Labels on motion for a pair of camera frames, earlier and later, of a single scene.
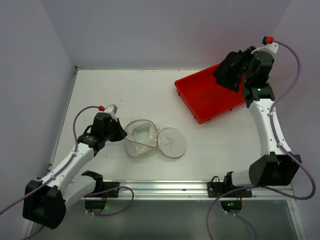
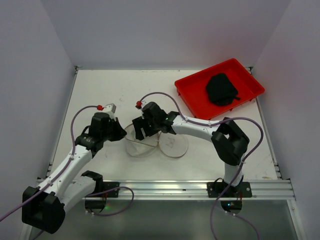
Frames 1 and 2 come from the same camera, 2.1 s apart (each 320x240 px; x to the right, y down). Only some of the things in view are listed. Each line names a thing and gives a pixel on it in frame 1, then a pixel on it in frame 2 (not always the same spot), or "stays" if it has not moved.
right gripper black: (229, 69) → (141, 124)
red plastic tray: (204, 98) stays
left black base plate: (108, 185) stays
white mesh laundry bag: (143, 139) stays
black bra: (229, 73) → (221, 90)
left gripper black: (119, 131) stays
